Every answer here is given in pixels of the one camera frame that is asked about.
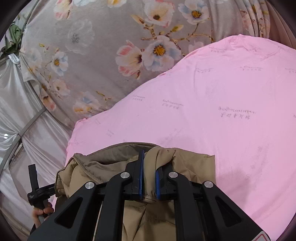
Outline metal frame rail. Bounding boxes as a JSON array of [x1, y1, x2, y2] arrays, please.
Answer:
[[0, 108, 47, 172]]

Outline white satin curtain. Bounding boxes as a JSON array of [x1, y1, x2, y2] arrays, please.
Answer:
[[0, 53, 74, 239]]

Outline pink bed sheet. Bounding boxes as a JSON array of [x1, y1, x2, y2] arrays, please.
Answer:
[[52, 34, 296, 241]]

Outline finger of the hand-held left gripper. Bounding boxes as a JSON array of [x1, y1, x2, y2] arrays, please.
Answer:
[[28, 164, 39, 193]]

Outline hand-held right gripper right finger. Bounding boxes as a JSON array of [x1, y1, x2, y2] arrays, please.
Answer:
[[155, 162, 265, 241]]

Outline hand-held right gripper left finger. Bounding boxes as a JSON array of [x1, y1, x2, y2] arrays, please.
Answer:
[[27, 149, 145, 241]]

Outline olive quilted jacket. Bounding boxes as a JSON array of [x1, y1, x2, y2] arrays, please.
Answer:
[[55, 142, 216, 241]]

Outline person's left hand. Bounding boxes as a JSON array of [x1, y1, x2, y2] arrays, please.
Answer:
[[32, 206, 55, 230]]

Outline green plant leaves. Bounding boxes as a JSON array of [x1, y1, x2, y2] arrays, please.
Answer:
[[1, 14, 26, 58]]

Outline grey floral cloth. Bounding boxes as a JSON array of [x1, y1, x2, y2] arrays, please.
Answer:
[[20, 0, 278, 130]]

